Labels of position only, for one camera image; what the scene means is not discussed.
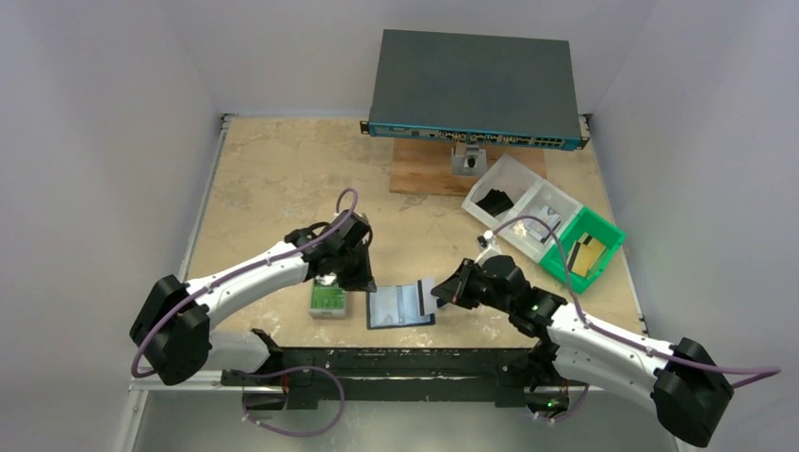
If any white card black stripe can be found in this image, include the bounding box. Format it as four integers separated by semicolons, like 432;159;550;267
398;277;437;322

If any blue card holder wallet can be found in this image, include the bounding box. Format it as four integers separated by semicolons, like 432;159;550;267
367;285;437;330

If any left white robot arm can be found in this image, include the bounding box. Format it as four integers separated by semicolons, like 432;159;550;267
129;210;376;386

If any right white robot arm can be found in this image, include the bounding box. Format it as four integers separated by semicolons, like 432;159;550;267
432;255;734;447

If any green card box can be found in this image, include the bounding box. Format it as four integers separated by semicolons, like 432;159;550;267
308;277;348;319

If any white blue card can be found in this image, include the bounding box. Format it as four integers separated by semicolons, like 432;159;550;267
522;204;562;243

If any black card in bin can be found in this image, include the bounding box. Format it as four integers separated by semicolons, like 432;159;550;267
476;188;514;218

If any gold card black stripe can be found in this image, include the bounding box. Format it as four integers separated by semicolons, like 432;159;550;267
569;235;606;278

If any clear plastic bin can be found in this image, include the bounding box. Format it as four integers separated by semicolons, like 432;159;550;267
461;154;546;229
498;180;584;263

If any green plastic bin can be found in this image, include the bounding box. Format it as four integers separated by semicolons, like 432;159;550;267
540;207;627;294

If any wooden board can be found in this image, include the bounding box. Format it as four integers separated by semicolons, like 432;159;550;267
389;138;546;196

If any grey metal stand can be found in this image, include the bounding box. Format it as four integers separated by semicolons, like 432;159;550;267
450;143;488;177

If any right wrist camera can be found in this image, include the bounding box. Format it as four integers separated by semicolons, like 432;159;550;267
475;230;503;266

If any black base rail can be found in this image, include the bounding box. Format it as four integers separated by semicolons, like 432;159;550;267
221;347;579;415

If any blue network switch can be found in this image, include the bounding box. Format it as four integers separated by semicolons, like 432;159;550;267
360;29;589;151

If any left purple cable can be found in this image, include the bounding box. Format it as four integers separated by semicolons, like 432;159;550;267
129;187;360;439

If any purple cable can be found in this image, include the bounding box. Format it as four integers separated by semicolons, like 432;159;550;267
129;187;360;439
489;216;781;424

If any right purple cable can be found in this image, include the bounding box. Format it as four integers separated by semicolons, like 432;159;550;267
489;216;781;424

